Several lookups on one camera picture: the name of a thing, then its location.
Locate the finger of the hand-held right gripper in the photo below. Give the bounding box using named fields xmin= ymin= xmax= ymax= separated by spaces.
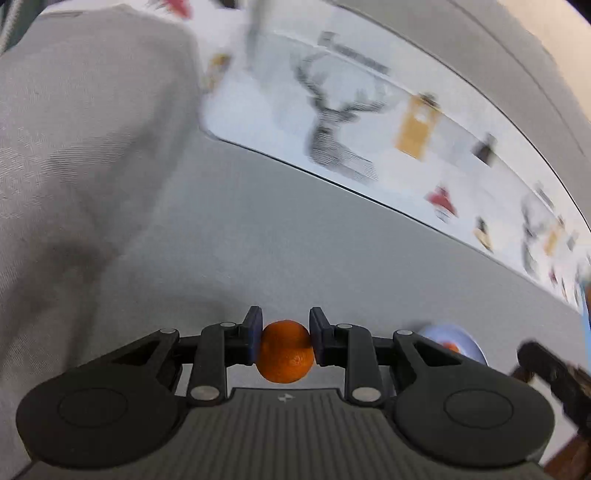
xmin=510 ymin=340 xmax=591 ymax=437

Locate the deer printed white bedsheet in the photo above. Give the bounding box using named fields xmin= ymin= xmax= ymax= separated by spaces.
xmin=148 ymin=0 xmax=591 ymax=319

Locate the light blue plate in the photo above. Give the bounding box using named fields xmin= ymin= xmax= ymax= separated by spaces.
xmin=418 ymin=323 xmax=488 ymax=368

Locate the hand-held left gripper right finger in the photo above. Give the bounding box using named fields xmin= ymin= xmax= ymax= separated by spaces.
xmin=309 ymin=306 xmax=467 ymax=407

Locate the blue and brown object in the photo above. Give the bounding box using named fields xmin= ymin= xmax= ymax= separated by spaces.
xmin=579 ymin=277 xmax=591 ymax=344

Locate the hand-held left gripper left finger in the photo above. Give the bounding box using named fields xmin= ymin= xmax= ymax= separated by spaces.
xmin=111 ymin=305 xmax=264 ymax=407

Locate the grey blanket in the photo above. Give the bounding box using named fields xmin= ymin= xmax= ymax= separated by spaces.
xmin=0 ymin=0 xmax=591 ymax=480

